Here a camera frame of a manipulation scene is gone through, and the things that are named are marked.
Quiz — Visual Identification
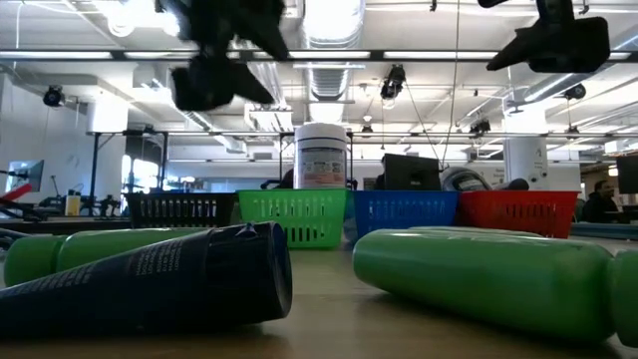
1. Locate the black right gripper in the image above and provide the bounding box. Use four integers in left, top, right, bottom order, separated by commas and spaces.
485, 16, 612, 75

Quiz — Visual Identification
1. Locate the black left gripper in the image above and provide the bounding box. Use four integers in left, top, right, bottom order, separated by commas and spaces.
154, 0, 291, 107

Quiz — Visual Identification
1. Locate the dark grey tube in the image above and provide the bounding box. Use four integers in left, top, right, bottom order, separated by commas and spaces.
492, 178, 530, 192

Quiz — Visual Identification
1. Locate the black plastic basket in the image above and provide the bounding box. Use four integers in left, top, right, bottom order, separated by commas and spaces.
124, 191, 240, 230

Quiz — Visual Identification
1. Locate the large green plastic bottle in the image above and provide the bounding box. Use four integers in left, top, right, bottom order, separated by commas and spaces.
351, 227, 638, 349

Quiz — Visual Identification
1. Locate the large navy blue tube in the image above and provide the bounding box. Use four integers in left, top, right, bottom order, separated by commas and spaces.
0, 221, 294, 336

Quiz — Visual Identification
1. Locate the slim green plastic bottle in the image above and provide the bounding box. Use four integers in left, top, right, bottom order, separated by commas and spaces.
3, 227, 210, 288

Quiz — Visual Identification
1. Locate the white wipes canister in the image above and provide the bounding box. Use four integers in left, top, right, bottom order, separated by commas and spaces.
293, 122, 349, 191

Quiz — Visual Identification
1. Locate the black overhead light bar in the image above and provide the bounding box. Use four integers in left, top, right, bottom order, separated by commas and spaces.
0, 48, 638, 64

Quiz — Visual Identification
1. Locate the black computer monitor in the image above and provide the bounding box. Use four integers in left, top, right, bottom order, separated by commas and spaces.
382, 153, 443, 191

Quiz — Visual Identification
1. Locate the red plastic basket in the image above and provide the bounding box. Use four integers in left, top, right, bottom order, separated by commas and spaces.
457, 189, 581, 240

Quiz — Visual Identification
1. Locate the green plastic basket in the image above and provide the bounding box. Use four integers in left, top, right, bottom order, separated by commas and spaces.
237, 188, 350, 250

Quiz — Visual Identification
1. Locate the dark background monitor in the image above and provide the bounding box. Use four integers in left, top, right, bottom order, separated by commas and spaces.
616, 155, 638, 196

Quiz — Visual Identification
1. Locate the person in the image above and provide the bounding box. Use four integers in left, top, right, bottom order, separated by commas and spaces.
581, 179, 620, 224

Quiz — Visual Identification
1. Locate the blue plastic basket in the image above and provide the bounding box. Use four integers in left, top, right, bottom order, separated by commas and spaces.
350, 189, 460, 240

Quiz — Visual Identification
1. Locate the blue background table edge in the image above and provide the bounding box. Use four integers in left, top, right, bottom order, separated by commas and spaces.
569, 221, 638, 241

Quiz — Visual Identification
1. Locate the dark background table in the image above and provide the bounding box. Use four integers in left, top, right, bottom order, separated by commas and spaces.
0, 215, 134, 235

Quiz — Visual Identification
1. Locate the grey-framed background monitor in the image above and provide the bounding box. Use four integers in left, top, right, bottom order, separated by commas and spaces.
5, 159, 45, 194

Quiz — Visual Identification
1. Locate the black metal frame stand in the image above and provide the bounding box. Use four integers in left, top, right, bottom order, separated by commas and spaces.
87, 130, 170, 216

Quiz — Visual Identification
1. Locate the red handle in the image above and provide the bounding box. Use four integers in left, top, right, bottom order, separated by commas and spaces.
0, 182, 34, 204

